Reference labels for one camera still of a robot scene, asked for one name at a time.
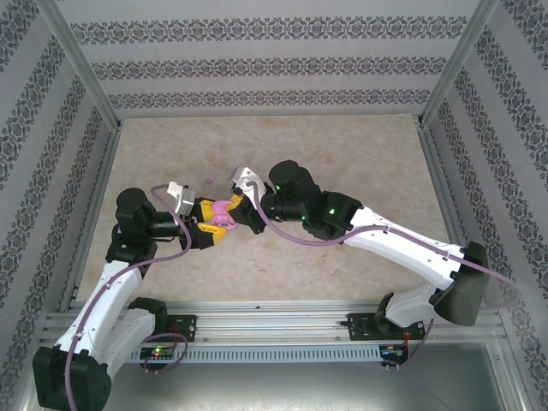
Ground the small circuit board green light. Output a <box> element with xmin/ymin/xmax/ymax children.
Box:
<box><xmin>140</xmin><ymin>346</ymin><xmax>176</xmax><ymax>360</ymax></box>

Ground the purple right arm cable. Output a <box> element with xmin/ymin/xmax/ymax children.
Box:
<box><xmin>250</xmin><ymin>182</ymin><xmax>521</xmax><ymax>372</ymax></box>

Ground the grey metal shelf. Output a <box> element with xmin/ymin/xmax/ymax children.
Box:
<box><xmin>19</xmin><ymin>361</ymin><xmax>532</xmax><ymax>411</ymax></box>

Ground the white slotted cable duct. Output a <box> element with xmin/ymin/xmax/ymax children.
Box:
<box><xmin>128</xmin><ymin>344</ymin><xmax>386</xmax><ymax>365</ymax></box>

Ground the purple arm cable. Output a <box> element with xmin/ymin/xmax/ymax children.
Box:
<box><xmin>250</xmin><ymin>182</ymin><xmax>521</xmax><ymax>372</ymax></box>
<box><xmin>63</xmin><ymin>183</ymin><xmax>192</xmax><ymax>411</ymax></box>

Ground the aluminium mounting rail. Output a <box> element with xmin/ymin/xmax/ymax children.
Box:
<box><xmin>45</xmin><ymin>299</ymin><xmax>506</xmax><ymax>343</ymax></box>

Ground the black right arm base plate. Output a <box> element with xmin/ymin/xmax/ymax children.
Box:
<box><xmin>347</xmin><ymin>312</ymin><xmax>427</xmax><ymax>343</ymax></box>

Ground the aluminium side rail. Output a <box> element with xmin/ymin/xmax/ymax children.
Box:
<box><xmin>418</xmin><ymin>123</ymin><xmax>489</xmax><ymax>309</ymax></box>
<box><xmin>57</xmin><ymin>128</ymin><xmax>123</xmax><ymax>313</ymax></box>

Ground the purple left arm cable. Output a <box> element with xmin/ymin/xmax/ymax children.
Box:
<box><xmin>63</xmin><ymin>183</ymin><xmax>192</xmax><ymax>411</ymax></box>

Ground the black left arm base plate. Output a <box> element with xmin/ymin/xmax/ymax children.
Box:
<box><xmin>164</xmin><ymin>314</ymin><xmax>199</xmax><ymax>343</ymax></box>

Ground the aluminium frame post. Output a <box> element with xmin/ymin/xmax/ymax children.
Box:
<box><xmin>418</xmin><ymin>0</ymin><xmax>502</xmax><ymax>128</ymax></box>
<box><xmin>34</xmin><ymin>0</ymin><xmax>124</xmax><ymax>132</ymax></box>

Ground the blue and pink charging case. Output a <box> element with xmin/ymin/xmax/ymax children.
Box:
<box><xmin>211</xmin><ymin>200</ymin><xmax>240</xmax><ymax>232</ymax></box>

